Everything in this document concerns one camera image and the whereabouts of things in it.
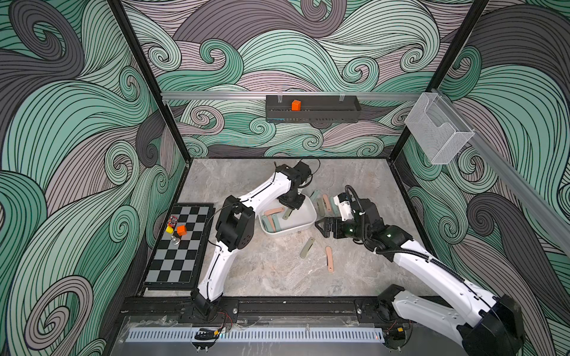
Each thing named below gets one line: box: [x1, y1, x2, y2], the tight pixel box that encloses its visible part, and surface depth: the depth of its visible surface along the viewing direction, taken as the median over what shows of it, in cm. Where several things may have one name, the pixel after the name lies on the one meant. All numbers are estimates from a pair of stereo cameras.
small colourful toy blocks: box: [165, 215, 188, 246], surface depth 89 cm
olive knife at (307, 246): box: [299, 236, 316, 259], surface depth 90 cm
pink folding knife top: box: [264, 206, 285, 216], surface depth 99 cm
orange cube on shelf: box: [291, 99, 302, 112], surface depth 92 cm
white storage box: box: [257, 192, 317, 236], surface depth 96 cm
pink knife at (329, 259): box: [325, 246, 334, 273], surface depth 87 cm
